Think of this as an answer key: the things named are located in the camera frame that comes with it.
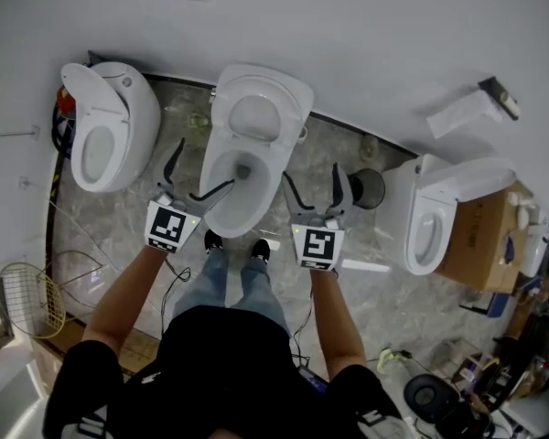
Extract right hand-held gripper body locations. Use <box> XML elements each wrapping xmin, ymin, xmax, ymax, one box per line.
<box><xmin>291</xmin><ymin>211</ymin><xmax>350</xmax><ymax>273</ymax></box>

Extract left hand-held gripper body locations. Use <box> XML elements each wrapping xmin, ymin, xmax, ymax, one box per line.
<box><xmin>145</xmin><ymin>185</ymin><xmax>203</xmax><ymax>257</ymax></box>

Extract person's right forearm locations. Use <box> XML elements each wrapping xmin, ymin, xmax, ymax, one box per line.
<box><xmin>308</xmin><ymin>267</ymin><xmax>368</xmax><ymax>381</ymax></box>

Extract person's left forearm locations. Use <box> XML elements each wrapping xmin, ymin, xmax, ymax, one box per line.
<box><xmin>81</xmin><ymin>244</ymin><xmax>176</xmax><ymax>357</ymax></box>

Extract white round-bowl toilet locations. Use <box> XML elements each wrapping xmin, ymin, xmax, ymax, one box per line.
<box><xmin>199</xmin><ymin>84</ymin><xmax>310</xmax><ymax>240</ymax></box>

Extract white egg-shaped toilet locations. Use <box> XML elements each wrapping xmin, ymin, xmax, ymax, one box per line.
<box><xmin>59</xmin><ymin>60</ymin><xmax>162</xmax><ymax>194</ymax></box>

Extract white elongated toilet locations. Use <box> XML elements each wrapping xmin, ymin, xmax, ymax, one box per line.
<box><xmin>382</xmin><ymin>153</ymin><xmax>519</xmax><ymax>278</ymax></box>

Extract white toilet paper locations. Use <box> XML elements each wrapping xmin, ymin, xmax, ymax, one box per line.
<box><xmin>425</xmin><ymin>91</ymin><xmax>505</xmax><ymax>139</ymax></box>

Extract black mesh wastebasket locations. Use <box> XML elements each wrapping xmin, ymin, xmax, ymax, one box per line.
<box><xmin>350</xmin><ymin>167</ymin><xmax>387</xmax><ymax>211</ymax></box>

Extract person's left black shoe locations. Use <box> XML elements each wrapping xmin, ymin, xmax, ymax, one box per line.
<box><xmin>203</xmin><ymin>229</ymin><xmax>224</xmax><ymax>256</ymax></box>

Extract person's black shoe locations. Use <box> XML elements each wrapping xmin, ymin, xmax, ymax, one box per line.
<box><xmin>250</xmin><ymin>239</ymin><xmax>272</xmax><ymax>262</ymax></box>
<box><xmin>203</xmin><ymin>229</ymin><xmax>224</xmax><ymax>256</ymax></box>

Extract white rectangular board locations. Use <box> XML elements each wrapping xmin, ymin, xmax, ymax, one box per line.
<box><xmin>340</xmin><ymin>258</ymin><xmax>391</xmax><ymax>274</ymax></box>

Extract crumpled clear plastic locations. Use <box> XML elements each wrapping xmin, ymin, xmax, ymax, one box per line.
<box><xmin>361</xmin><ymin>134</ymin><xmax>382</xmax><ymax>160</ymax></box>

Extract person's right black shoe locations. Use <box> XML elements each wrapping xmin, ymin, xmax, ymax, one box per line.
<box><xmin>250</xmin><ymin>239</ymin><xmax>272</xmax><ymax>262</ymax></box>

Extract person's blue jeans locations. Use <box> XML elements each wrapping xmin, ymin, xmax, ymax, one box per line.
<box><xmin>171</xmin><ymin>247</ymin><xmax>292</xmax><ymax>338</ymax></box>

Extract red round object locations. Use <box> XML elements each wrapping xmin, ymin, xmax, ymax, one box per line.
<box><xmin>57</xmin><ymin>84</ymin><xmax>77</xmax><ymax>114</ymax></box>

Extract neon yellow object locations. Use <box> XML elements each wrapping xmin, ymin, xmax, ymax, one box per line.
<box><xmin>378</xmin><ymin>348</ymin><xmax>411</xmax><ymax>376</ymax></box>

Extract large brown cardboard box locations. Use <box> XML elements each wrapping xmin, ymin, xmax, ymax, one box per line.
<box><xmin>434</xmin><ymin>185</ymin><xmax>539</xmax><ymax>293</ymax></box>

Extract person's black t-shirt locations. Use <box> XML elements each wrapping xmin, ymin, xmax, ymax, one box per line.
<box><xmin>40</xmin><ymin>304</ymin><xmax>412</xmax><ymax>439</ymax></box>

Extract white plastic fitting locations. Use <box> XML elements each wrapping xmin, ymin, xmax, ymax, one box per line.
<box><xmin>511</xmin><ymin>192</ymin><xmax>534</xmax><ymax>229</ymax></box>

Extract open black carrying case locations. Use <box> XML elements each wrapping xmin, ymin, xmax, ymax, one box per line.
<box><xmin>402</xmin><ymin>372</ymin><xmax>496</xmax><ymax>439</ymax></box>

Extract white small appliance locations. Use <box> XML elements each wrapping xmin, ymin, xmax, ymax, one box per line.
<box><xmin>521</xmin><ymin>219</ymin><xmax>549</xmax><ymax>278</ymax></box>

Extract white glossy appliance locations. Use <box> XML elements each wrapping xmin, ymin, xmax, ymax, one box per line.
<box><xmin>0</xmin><ymin>359</ymin><xmax>52</xmax><ymax>439</ymax></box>

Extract black coiled hose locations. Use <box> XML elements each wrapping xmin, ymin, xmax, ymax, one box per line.
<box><xmin>50</xmin><ymin>107</ymin><xmax>81</xmax><ymax>160</ymax></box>

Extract gold wire basket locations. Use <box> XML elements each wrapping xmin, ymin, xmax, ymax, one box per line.
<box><xmin>0</xmin><ymin>249</ymin><xmax>107</xmax><ymax>340</ymax></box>

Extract blue metal-frame stool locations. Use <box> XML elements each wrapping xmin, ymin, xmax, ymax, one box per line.
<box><xmin>459</xmin><ymin>290</ymin><xmax>516</xmax><ymax>320</ymax></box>

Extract white backpack strap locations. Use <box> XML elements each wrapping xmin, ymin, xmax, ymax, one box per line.
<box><xmin>354</xmin><ymin>407</ymin><xmax>411</xmax><ymax>439</ymax></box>
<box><xmin>75</xmin><ymin>404</ymin><xmax>109</xmax><ymax>439</ymax></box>

